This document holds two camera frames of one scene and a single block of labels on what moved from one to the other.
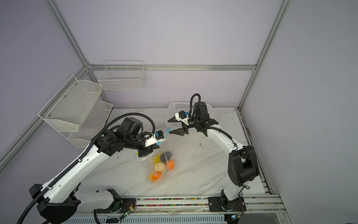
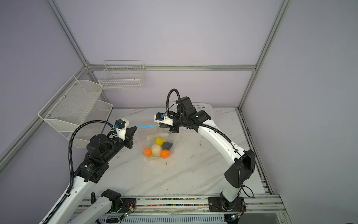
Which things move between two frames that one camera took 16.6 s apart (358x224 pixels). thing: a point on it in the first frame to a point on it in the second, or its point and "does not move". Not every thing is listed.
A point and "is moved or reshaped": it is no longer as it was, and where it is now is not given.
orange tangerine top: (170, 164) to (164, 154)
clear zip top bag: (161, 165) to (158, 145)
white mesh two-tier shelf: (74, 111) does not move
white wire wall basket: (122, 75) does not move
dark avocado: (165, 156) to (167, 145)
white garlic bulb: (159, 166) to (156, 150)
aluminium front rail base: (261, 208) does not move
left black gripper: (148, 150) to (128, 137)
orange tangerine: (157, 176) is moved or reshaped
